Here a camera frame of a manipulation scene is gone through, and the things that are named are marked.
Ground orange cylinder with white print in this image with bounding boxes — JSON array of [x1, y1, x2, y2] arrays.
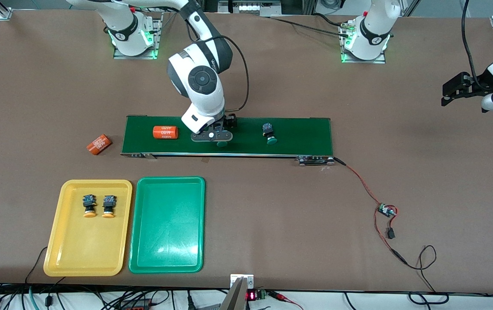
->
[[153, 125, 179, 140], [86, 133, 113, 156]]

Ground yellow push button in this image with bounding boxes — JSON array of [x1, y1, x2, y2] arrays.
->
[[82, 195, 97, 218], [101, 195, 117, 218]]

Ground green conveyor belt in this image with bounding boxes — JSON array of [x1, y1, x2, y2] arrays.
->
[[120, 115, 335, 166]]

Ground grey equipment box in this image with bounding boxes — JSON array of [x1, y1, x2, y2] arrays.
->
[[218, 0, 282, 16]]

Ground green plastic tray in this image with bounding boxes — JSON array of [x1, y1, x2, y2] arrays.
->
[[128, 176, 206, 274]]

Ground small green circuit board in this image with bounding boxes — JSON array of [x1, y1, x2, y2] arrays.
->
[[377, 203, 398, 219]]

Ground red clip lead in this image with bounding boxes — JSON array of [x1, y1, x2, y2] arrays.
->
[[270, 291, 303, 310]]

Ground yellow plastic tray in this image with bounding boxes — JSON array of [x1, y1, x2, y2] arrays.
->
[[43, 179, 133, 277]]

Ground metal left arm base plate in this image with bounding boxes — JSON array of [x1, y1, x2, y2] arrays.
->
[[339, 22, 387, 64]]

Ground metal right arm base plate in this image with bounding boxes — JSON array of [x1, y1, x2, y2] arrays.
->
[[113, 12, 163, 60]]

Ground red and black wire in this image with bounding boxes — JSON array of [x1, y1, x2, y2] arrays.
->
[[333, 157, 407, 265]]

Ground black power cable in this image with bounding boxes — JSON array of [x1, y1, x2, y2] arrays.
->
[[268, 12, 353, 39]]

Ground silver camera mount bracket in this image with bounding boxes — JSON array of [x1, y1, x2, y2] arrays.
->
[[220, 274, 255, 310]]

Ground looped black cable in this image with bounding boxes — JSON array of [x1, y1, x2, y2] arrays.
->
[[402, 245, 449, 304]]

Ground thin black cable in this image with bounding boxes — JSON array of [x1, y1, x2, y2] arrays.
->
[[25, 246, 50, 285]]

